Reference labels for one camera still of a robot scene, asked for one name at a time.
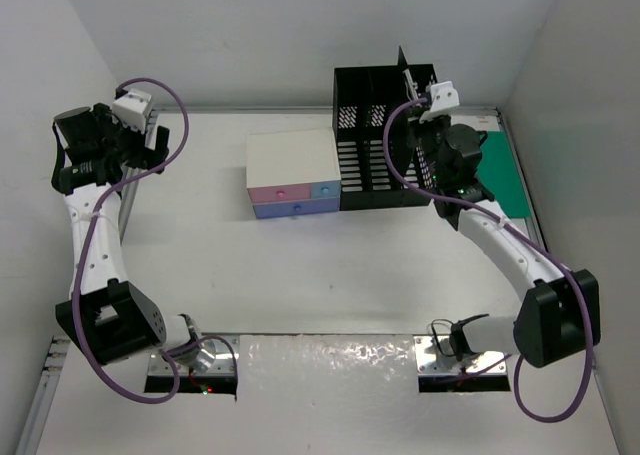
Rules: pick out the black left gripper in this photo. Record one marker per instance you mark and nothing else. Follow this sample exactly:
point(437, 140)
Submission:
point(145, 156)

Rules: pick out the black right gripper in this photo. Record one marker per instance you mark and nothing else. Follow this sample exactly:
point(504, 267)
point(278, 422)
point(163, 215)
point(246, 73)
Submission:
point(440, 120)

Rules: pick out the black board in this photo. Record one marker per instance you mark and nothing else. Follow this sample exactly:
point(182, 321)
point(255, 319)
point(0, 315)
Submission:
point(412, 88)

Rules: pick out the pink drawer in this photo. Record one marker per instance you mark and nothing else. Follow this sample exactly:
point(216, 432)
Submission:
point(280, 193)

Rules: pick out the light blue small drawer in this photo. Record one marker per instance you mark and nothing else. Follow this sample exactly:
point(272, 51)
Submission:
point(326, 189)

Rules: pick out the purple bottom drawer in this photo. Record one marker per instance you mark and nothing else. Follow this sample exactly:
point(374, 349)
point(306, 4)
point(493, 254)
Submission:
point(296, 208)

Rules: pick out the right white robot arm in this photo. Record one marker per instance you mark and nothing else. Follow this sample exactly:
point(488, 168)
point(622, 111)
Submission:
point(549, 324)

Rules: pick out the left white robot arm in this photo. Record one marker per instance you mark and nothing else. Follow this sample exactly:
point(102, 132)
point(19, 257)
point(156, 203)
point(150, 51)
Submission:
point(117, 318)

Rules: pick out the green folder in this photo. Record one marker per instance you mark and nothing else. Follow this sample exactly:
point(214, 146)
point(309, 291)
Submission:
point(498, 172)

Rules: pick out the black mesh file organizer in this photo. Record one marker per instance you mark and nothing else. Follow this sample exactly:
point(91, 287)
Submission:
point(363, 99)

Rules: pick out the white drawer cabinet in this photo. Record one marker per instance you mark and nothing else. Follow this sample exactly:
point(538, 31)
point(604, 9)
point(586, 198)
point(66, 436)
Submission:
point(291, 157)

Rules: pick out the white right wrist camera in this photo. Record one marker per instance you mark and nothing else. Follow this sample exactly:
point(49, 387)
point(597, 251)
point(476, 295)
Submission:
point(443, 99)

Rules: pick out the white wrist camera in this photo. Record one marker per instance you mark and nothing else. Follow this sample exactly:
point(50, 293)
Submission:
point(443, 99)
point(133, 109)

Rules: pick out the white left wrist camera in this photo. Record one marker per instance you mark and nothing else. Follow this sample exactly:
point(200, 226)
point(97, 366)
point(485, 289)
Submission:
point(133, 109)

